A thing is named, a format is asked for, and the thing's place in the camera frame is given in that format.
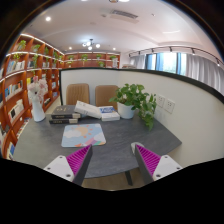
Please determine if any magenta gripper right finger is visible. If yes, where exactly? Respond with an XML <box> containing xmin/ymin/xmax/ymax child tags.
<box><xmin>135</xmin><ymin>144</ymin><xmax>182</xmax><ymax>184</ymax></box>

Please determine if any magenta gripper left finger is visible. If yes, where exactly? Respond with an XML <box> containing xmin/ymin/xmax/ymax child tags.
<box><xmin>44</xmin><ymin>145</ymin><xmax>93</xmax><ymax>186</ymax></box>

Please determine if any white computer mouse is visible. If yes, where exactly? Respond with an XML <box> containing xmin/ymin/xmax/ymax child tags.
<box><xmin>131</xmin><ymin>142</ymin><xmax>144</xmax><ymax>155</ymax></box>

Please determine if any pastel cloud mouse pad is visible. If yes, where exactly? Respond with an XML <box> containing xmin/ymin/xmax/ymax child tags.
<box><xmin>61</xmin><ymin>123</ymin><xmax>106</xmax><ymax>147</ymax></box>

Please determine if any lower dark hardcover book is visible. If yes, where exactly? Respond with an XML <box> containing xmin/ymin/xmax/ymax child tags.
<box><xmin>49</xmin><ymin>118</ymin><xmax>78</xmax><ymax>124</ymax></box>

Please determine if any dark hardcover book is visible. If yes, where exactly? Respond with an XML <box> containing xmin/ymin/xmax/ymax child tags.
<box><xmin>49</xmin><ymin>118</ymin><xmax>78</xmax><ymax>124</ymax></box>
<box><xmin>51</xmin><ymin>105</ymin><xmax>81</xmax><ymax>119</ymax></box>

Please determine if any upper dark hardcover book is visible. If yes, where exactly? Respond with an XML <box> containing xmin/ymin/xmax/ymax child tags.
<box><xmin>51</xmin><ymin>105</ymin><xmax>81</xmax><ymax>119</ymax></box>

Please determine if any white leaning book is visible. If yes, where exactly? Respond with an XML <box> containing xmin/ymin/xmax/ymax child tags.
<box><xmin>75</xmin><ymin>101</ymin><xmax>101</xmax><ymax>119</ymax></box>

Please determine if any blue and white book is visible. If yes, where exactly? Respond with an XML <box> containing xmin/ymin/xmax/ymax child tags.
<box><xmin>100</xmin><ymin>106</ymin><xmax>120</xmax><ymax>121</ymax></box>

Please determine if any green potted plant white pot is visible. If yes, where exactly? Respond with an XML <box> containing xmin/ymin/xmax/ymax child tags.
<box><xmin>109</xmin><ymin>84</ymin><xmax>157</xmax><ymax>129</ymax></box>

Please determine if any left tan chair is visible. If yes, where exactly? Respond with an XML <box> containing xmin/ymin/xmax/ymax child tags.
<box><xmin>66</xmin><ymin>83</ymin><xmax>90</xmax><ymax>105</ymax></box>

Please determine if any tan chair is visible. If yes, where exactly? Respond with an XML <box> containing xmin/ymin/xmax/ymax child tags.
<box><xmin>66</xmin><ymin>83</ymin><xmax>90</xmax><ymax>105</ymax></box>
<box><xmin>95</xmin><ymin>85</ymin><xmax>118</xmax><ymax>108</ymax></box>

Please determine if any right tan chair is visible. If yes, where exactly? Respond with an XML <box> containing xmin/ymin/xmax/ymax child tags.
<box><xmin>95</xmin><ymin>85</ymin><xmax>118</xmax><ymax>108</ymax></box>

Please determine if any white vase with pink flowers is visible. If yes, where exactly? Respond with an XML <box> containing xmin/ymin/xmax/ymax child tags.
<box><xmin>27</xmin><ymin>76</ymin><xmax>48</xmax><ymax>122</ymax></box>

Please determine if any white sheer curtain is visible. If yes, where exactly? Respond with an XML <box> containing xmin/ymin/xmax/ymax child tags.
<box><xmin>130</xmin><ymin>52</ymin><xmax>224</xmax><ymax>96</ymax></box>

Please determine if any orange wooden bookshelf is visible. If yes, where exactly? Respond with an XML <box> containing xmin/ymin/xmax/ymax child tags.
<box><xmin>0</xmin><ymin>34</ymin><xmax>120</xmax><ymax>158</ymax></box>

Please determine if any ceiling chandelier lamp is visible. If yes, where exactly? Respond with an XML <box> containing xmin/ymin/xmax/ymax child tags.
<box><xmin>82</xmin><ymin>39</ymin><xmax>100</xmax><ymax>51</ymax></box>

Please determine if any ceiling air conditioner vent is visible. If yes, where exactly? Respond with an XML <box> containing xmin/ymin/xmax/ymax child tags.
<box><xmin>100</xmin><ymin>8</ymin><xmax>138</xmax><ymax>23</ymax></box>

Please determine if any white wall socket right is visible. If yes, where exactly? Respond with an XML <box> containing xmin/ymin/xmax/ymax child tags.
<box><xmin>165</xmin><ymin>99</ymin><xmax>175</xmax><ymax>114</ymax></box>

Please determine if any white wall socket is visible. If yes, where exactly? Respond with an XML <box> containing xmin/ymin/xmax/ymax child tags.
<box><xmin>165</xmin><ymin>99</ymin><xmax>175</xmax><ymax>114</ymax></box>
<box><xmin>157</xmin><ymin>95</ymin><xmax>165</xmax><ymax>108</ymax></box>

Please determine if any white wall socket left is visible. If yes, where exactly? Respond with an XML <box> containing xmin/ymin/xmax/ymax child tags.
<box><xmin>157</xmin><ymin>95</ymin><xmax>165</xmax><ymax>108</ymax></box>

